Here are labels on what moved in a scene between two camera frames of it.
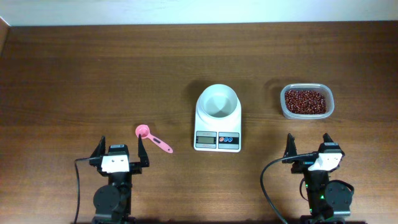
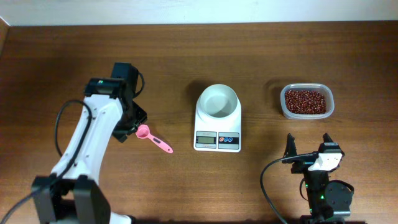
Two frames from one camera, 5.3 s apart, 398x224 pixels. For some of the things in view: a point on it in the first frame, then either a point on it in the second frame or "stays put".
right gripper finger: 327,138 stays put
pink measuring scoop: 143,130 stays put
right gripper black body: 301,165 stays put
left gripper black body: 134,167 -> 132,121
